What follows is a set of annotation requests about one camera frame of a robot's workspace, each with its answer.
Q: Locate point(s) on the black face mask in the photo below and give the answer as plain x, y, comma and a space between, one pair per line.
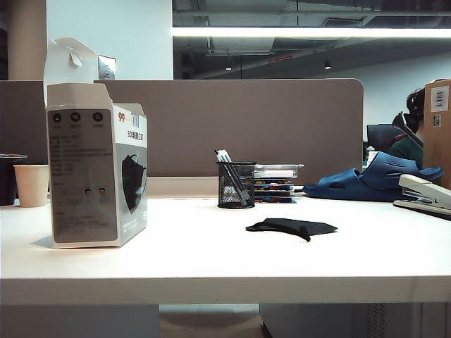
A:
289, 227

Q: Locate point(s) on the white grey mask box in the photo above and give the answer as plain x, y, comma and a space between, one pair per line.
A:
84, 158

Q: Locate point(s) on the tall cardboard box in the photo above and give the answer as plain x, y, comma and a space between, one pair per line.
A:
438, 148

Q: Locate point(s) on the black mesh pen holder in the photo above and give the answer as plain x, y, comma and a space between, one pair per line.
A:
236, 190

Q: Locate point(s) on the wide brown desk partition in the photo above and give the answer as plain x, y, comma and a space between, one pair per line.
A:
246, 123

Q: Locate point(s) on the clear plastic tray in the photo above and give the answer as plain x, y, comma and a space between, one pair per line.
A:
278, 170

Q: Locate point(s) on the red ceiling sign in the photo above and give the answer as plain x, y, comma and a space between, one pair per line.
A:
280, 59

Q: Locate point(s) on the small ceiling spot light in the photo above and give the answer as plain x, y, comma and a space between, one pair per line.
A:
327, 65

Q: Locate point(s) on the small white bottle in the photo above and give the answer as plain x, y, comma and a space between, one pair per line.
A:
370, 155

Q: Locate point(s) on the long ceiling light strip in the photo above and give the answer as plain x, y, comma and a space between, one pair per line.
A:
299, 32

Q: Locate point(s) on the black computer monitor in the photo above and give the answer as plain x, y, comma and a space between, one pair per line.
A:
380, 135

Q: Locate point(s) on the blue rubber slipper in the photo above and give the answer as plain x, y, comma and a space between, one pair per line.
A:
384, 176

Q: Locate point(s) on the seated person green shirt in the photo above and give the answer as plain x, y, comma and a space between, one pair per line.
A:
408, 151

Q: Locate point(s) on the black grey angled stand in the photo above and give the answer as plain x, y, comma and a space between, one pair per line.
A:
405, 128

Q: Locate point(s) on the grey under-desk cabinet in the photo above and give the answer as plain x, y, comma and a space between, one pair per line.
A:
334, 322

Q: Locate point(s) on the beige paper cup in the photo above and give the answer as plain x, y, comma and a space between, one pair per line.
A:
31, 184

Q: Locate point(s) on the beige stapler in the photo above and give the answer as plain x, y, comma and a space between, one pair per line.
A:
423, 190

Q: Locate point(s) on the dark brown partition panel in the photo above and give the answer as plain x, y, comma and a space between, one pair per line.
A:
21, 119

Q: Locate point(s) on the black cylindrical container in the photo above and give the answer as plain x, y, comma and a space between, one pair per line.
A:
7, 179

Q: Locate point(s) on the metal wall switch plate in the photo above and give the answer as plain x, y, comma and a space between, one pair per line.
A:
106, 67

